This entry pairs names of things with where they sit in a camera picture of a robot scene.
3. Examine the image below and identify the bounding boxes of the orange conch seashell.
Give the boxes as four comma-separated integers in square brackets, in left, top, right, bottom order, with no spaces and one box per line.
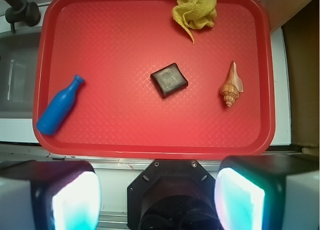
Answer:
[219,61,244,107]

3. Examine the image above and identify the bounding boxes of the grey metal sink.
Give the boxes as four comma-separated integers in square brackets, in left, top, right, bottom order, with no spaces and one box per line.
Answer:
[0,32,41,119]

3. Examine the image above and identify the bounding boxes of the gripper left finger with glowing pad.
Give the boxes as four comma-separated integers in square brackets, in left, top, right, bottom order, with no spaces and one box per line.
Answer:
[0,160,101,229]

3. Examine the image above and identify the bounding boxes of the dark brown square block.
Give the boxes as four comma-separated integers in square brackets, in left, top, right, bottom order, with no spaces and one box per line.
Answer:
[150,63,189,98]

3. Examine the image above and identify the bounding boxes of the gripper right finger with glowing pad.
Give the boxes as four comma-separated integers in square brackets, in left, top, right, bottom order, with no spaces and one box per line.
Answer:
[214,154,320,229]

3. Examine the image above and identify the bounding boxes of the blue plastic bottle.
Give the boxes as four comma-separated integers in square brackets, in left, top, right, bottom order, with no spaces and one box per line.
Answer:
[36,75,85,135]

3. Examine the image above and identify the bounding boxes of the crumpled yellow cloth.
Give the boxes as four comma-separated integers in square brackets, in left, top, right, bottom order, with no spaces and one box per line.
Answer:
[171,0,217,43]

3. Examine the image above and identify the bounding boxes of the black faucet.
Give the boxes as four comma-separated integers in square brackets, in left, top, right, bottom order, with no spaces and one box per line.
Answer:
[3,0,41,33]

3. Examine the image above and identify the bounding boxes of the red plastic tray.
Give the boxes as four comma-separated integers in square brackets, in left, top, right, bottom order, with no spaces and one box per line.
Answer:
[32,0,275,160]

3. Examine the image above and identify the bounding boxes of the brown cardboard box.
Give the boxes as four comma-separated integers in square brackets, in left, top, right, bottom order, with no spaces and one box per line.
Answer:
[282,0,320,155]

